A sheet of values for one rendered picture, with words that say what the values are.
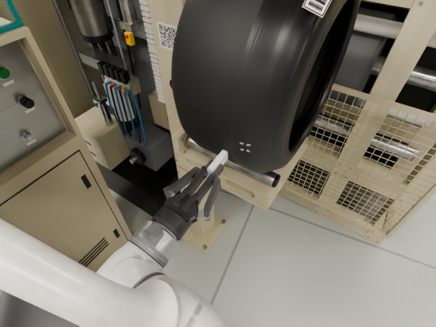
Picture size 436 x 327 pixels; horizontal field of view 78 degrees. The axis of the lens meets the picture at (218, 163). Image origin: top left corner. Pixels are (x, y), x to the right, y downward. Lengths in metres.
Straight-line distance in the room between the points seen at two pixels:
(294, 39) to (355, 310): 1.48
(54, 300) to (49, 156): 0.77
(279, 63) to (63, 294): 0.46
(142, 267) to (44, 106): 0.70
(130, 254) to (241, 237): 1.26
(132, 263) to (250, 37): 0.45
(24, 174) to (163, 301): 0.77
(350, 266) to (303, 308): 0.39
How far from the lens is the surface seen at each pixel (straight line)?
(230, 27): 0.56
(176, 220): 0.56
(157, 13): 0.88
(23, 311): 0.97
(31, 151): 1.11
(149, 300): 0.40
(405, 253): 2.04
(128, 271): 0.52
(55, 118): 1.10
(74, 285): 0.36
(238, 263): 1.68
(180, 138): 0.92
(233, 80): 0.54
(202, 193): 0.61
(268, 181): 0.84
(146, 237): 0.55
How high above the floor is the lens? 1.56
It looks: 48 degrees down
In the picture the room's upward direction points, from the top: straight up
